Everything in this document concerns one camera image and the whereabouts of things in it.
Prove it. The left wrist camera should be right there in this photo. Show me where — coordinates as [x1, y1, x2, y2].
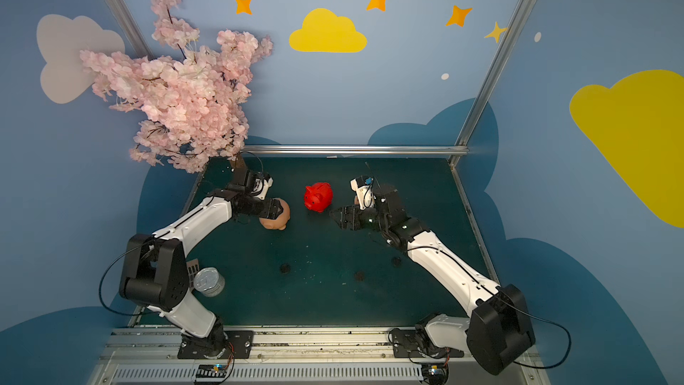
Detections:
[228, 168, 274, 200]

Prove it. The tan piggy bank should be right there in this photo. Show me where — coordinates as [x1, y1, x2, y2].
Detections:
[259, 198, 290, 231]

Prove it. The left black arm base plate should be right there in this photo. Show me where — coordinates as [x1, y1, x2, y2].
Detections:
[177, 330, 254, 360]

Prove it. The red piggy bank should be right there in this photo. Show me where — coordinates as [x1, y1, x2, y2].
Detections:
[304, 182, 333, 213]

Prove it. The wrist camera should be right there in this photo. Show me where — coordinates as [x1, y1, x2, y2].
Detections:
[350, 176, 375, 210]
[228, 168, 274, 200]

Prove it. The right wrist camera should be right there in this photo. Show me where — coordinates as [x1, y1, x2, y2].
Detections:
[350, 176, 375, 210]

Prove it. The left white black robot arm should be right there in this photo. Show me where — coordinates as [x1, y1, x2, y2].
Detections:
[119, 190, 290, 359]

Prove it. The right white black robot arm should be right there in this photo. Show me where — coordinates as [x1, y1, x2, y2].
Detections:
[331, 176, 536, 375]

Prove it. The right circuit board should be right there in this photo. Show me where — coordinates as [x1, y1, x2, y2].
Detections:
[420, 364, 449, 385]

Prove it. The pink cherry blossom tree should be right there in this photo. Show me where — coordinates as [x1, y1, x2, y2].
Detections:
[79, 0, 274, 174]

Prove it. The left green circuit board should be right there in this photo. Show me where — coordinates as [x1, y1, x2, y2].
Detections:
[193, 364, 231, 384]

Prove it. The aluminium front rail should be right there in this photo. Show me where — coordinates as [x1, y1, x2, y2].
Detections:
[89, 325, 550, 384]

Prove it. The brown plastic scoop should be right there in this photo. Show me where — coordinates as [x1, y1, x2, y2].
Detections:
[186, 260, 201, 281]

